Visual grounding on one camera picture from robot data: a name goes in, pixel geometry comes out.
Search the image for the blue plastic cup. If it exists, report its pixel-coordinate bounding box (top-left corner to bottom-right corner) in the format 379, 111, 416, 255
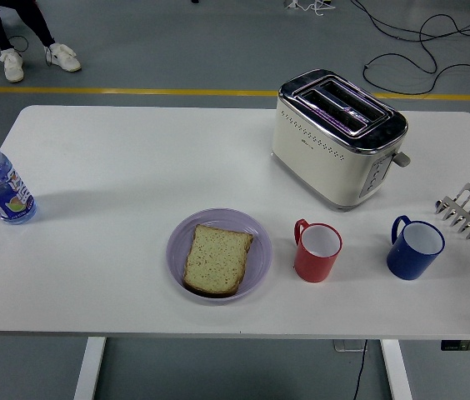
386, 215, 446, 281

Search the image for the slice of toast bread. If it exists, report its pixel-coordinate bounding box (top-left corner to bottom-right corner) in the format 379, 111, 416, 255
182, 223, 255, 298

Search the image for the red plastic cup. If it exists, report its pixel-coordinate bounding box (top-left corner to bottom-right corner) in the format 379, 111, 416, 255
292, 217, 343, 283

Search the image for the purple round plate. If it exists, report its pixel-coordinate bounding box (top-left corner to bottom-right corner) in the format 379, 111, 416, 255
166, 207, 273, 306

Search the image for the cream and chrome toaster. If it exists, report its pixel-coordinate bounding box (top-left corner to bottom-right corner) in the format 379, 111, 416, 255
271, 68, 412, 213

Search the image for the grey box under table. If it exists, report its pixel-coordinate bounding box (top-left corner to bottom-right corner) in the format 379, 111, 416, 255
332, 339, 368, 353

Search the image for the white table leg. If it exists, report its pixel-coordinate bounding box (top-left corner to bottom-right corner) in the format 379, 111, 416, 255
72, 336, 107, 400
380, 339, 413, 400

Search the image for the white floor cable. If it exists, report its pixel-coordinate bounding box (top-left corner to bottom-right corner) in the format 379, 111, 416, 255
283, 0, 337, 18

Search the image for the thin black hanging cable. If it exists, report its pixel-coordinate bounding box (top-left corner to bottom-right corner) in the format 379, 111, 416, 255
351, 339, 368, 400

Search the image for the long black floor cable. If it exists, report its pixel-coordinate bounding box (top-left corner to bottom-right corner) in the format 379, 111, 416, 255
349, 0, 470, 97

